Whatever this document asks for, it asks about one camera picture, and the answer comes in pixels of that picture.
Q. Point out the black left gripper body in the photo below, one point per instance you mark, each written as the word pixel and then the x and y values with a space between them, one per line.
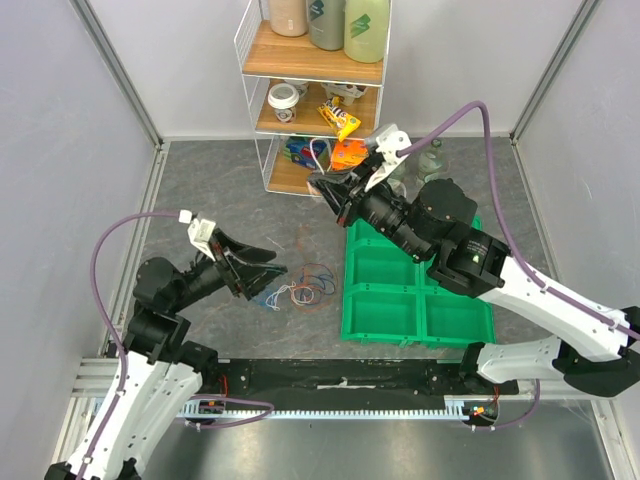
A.
pixel 229 266

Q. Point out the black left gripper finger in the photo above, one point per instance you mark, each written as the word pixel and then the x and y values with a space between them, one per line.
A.
pixel 244 251
pixel 255 278

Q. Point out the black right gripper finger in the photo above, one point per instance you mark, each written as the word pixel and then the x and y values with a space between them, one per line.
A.
pixel 335 195
pixel 346 178

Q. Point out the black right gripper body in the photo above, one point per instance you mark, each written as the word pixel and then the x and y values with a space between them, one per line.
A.
pixel 351 198

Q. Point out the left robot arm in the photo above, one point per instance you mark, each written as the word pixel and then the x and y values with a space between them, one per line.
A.
pixel 160 371

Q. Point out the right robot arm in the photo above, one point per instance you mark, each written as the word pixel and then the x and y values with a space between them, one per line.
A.
pixel 589 346

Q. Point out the orange sponge package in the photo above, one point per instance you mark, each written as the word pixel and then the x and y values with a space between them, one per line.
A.
pixel 347 154

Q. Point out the left glass bottle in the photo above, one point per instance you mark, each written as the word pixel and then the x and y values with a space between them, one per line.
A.
pixel 396 179

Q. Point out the glass bottle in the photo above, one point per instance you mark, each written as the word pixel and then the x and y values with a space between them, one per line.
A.
pixel 431 162
pixel 396 179

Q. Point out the yellow candy bag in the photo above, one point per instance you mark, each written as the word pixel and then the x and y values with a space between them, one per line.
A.
pixel 343 123

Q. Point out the right glass bottle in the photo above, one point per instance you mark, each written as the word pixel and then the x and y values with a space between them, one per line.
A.
pixel 431 162

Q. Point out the white yogurt cup pack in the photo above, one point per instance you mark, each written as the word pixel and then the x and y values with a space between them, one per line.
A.
pixel 348 93

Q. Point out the white paper coffee cup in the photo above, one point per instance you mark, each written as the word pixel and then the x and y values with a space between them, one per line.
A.
pixel 283 99

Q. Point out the green compartment bin tray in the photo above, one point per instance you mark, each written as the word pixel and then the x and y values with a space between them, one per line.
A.
pixel 387 298

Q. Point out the light green bottle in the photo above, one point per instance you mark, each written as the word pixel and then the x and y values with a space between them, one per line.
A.
pixel 366 28

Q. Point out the grey green bottle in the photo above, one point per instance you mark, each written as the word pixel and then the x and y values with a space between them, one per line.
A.
pixel 327 23

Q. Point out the beige bottle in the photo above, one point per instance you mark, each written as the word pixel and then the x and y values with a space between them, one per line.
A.
pixel 288 17

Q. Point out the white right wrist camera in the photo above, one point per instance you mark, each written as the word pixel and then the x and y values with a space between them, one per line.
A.
pixel 387 140

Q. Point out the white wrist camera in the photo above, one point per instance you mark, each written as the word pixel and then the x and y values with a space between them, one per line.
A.
pixel 199 231
pixel 387 140

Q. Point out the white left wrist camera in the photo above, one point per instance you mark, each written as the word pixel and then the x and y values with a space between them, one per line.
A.
pixel 199 231

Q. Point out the white wire wooden shelf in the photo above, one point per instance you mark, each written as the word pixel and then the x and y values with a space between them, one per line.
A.
pixel 266 59

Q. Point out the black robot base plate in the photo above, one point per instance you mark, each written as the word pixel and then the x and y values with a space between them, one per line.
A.
pixel 251 376

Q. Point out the white slotted cable duct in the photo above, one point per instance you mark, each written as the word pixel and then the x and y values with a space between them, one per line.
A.
pixel 212 408

